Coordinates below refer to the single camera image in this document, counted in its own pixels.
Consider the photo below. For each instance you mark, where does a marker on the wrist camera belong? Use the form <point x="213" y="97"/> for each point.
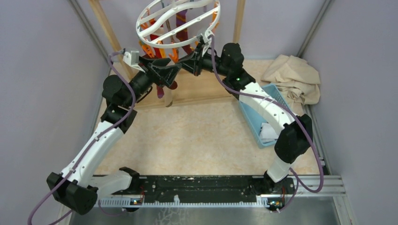
<point x="205" y="41"/>
<point x="131" y="58"/>

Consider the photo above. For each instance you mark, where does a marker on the beige crumpled cloth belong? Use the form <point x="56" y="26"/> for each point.
<point x="297" y="81"/>

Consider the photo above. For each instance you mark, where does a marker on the purple pink striped sock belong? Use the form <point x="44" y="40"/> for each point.
<point x="181" y="36"/>

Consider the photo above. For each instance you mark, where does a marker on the white round clip hanger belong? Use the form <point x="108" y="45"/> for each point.
<point x="151" y="23"/>

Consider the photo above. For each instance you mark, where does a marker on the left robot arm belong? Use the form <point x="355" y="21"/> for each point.
<point x="75" y="186"/>

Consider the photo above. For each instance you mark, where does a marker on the light blue plastic basket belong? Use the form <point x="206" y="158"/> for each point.
<point x="255" y="121"/>

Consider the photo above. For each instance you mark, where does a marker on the wooden hanger stand frame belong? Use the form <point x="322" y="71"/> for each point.
<point x="191" y="89"/>

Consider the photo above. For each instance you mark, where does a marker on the white folded sock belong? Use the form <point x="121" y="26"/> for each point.
<point x="267" y="133"/>

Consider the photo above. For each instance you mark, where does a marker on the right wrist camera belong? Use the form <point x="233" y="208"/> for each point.
<point x="205" y="41"/>

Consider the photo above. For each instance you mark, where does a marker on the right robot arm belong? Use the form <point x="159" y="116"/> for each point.
<point x="294" y="132"/>

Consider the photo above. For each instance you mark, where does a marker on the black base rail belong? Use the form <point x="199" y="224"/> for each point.
<point x="206" y="189"/>

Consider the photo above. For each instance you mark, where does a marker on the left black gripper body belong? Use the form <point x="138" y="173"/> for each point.
<point x="152" y="75"/>

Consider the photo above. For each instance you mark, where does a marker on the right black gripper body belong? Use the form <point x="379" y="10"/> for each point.
<point x="207" y="62"/>

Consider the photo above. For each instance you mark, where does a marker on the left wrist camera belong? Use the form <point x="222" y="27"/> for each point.
<point x="131" y="58"/>

